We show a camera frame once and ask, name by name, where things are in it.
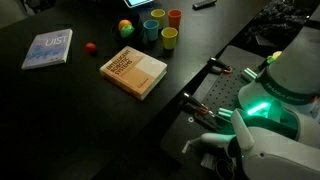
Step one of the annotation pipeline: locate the green fruit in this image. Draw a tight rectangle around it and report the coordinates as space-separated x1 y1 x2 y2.
120 24 136 39

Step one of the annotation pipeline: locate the tablet with lit screen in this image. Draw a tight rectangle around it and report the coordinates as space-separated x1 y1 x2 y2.
123 0 155 9

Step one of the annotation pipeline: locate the blue UIST book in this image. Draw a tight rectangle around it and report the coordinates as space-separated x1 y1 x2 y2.
20 28 74 71

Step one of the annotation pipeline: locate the blue plastic cup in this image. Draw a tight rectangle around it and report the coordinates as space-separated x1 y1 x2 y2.
143 19 160 42

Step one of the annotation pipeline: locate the yellow plastic cup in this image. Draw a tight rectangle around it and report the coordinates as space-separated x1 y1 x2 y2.
161 26 179 51
150 8 166 30

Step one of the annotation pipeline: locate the orange plastic cup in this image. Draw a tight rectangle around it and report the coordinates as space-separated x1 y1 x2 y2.
167 8 183 31

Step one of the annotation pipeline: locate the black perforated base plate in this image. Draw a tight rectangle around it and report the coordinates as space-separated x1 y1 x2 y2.
159 44 278 169

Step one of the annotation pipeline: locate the black remote control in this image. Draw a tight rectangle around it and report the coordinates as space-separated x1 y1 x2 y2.
192 0 218 10

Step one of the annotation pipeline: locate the small yellow green knob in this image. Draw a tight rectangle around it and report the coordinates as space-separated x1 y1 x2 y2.
265 50 283 66

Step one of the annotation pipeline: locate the metal cylinder post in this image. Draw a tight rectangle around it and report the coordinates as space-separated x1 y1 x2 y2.
218 107 234 121
241 67 258 82

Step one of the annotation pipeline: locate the black clamp with orange tip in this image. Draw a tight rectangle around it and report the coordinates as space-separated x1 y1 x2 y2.
180 91 218 120
207 56 234 75

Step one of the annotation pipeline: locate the small white connector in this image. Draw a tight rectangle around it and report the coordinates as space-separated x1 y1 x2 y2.
181 139 195 155

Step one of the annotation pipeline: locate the tan Intelligent Robotic Systems book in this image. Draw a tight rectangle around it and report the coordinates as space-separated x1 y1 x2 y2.
99 45 168 102

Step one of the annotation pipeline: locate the small red ball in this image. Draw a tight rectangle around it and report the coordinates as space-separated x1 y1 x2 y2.
85 42 98 54

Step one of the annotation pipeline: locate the white paper tag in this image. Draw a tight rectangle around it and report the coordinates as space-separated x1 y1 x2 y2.
200 153 218 168

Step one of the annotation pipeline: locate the black bowl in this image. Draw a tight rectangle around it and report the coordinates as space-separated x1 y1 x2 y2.
111 13 144 48

